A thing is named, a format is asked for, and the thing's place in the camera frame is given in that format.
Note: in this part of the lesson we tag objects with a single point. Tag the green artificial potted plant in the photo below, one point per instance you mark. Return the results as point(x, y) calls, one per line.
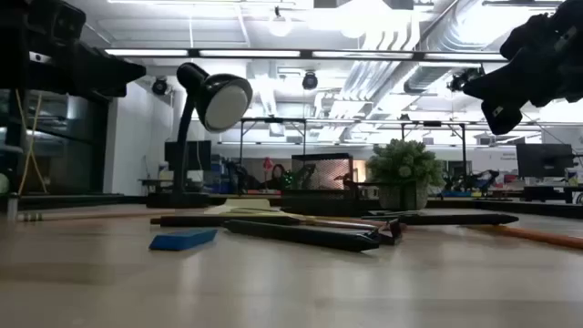
point(405, 164)

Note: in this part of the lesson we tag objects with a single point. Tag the black desk lamp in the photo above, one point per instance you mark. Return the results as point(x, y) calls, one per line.
point(218, 100)

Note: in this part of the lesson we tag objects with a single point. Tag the black ceiling spotlight cluster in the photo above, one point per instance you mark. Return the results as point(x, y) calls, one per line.
point(464, 77)

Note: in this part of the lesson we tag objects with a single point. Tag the dark computer monitor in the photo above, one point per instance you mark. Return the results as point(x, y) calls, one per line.
point(200, 155)
point(544, 159)

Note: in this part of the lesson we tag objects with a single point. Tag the black mesh desk organizer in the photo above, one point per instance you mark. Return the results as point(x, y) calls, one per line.
point(319, 202)

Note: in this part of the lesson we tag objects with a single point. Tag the natural wood pencil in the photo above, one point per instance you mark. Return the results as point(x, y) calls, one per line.
point(91, 214)

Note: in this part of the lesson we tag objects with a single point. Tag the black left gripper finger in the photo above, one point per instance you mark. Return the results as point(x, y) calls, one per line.
point(105, 92)
point(109, 68)

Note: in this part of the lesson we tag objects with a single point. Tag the yellow sticky note pad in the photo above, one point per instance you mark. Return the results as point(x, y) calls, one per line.
point(237, 205)

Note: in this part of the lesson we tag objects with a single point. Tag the overhead light bar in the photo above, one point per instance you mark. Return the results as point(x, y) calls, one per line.
point(250, 53)

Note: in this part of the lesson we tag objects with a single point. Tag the blue eraser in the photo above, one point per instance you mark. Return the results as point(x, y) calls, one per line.
point(182, 239)

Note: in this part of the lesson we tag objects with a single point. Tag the person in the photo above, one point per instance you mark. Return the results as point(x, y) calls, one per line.
point(277, 177)

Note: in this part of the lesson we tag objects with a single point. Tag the orange pencil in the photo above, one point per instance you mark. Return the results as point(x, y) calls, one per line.
point(546, 237)
point(346, 223)

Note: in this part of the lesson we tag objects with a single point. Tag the white bottle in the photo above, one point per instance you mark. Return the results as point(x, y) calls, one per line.
point(163, 172)

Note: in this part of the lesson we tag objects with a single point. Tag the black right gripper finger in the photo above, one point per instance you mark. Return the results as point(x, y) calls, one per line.
point(501, 116)
point(496, 86)

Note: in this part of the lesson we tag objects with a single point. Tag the black background rig frame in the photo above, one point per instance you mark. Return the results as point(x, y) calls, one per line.
point(432, 123)
point(273, 120)

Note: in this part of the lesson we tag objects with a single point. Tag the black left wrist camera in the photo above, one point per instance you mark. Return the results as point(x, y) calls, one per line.
point(64, 20)

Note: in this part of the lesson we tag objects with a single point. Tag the black background robot arm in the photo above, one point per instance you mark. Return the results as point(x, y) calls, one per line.
point(473, 180)

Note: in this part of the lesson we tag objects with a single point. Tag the red object on stand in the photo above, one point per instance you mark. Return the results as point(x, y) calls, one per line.
point(268, 164)

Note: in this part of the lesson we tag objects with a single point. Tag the black background desk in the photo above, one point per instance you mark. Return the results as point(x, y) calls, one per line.
point(546, 191)

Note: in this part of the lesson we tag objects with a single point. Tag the white pendant bulb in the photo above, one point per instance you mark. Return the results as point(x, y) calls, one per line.
point(280, 25)

